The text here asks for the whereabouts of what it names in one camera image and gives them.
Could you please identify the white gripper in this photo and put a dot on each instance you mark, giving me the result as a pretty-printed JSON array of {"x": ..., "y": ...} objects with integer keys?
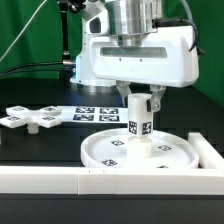
[{"x": 165, "y": 58}]

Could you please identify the white round table top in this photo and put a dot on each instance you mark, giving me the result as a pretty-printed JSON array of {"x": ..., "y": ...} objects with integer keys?
[{"x": 115, "y": 148}]

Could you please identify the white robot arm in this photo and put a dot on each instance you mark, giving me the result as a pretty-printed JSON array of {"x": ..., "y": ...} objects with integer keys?
[{"x": 130, "y": 41}]

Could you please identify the white marker sheet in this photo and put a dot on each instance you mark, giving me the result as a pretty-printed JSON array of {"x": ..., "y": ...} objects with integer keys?
[{"x": 84, "y": 114}]

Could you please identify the white obstacle fence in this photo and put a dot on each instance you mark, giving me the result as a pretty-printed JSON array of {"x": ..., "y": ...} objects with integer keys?
[{"x": 208, "y": 179}]

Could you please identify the white cross table base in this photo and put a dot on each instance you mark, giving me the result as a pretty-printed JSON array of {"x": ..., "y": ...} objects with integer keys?
[{"x": 18, "y": 116}]

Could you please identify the black camera stand pole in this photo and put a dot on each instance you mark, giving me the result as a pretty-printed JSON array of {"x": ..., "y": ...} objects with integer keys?
[{"x": 74, "y": 6}]

